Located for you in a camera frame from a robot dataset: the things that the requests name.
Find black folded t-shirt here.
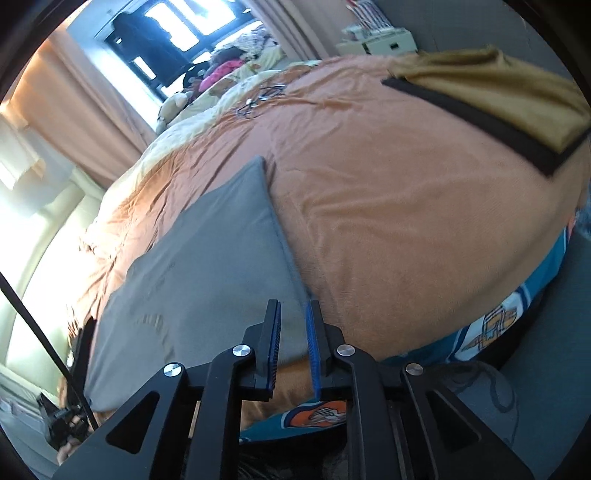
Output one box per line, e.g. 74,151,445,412
69,316,99,407

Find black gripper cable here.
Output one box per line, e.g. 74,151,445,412
0,271,99,430

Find mustard cloth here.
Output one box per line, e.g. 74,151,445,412
392,46,591,153

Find white plush dog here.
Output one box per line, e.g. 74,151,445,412
154,90,195,134

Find long dark hanging coat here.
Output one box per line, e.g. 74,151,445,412
113,11,192,86

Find pink plush toy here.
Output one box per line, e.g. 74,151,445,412
198,60,241,90

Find bear printed bed sheet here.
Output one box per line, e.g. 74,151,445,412
185,46,324,116

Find grey t-shirt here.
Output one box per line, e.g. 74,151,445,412
83,156,310,411

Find pink curtain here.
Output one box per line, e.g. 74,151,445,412
245,0,365,61
9,28,160,185

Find hanging dark clothes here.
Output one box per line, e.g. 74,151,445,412
104,0,252,88

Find red white striped rack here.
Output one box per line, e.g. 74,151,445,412
346,0,393,28

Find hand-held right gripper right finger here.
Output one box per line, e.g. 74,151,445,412
306,300,536,480

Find white nightstand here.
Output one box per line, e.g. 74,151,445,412
337,25,419,58

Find pile of patterned clothes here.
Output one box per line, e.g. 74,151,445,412
210,28,278,65

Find white hanging cloth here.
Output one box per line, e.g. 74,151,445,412
0,111,47,190

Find person's left hand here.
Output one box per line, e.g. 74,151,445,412
56,438,80,466

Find cream blanket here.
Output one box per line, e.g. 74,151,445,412
139,60,319,171

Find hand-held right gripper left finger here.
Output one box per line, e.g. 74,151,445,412
51,299,282,480

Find tangled black cable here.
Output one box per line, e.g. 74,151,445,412
235,83,287,118

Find cream padded headboard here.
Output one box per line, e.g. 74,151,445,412
0,166,107,370

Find orange blanket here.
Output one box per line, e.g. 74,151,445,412
60,55,583,425

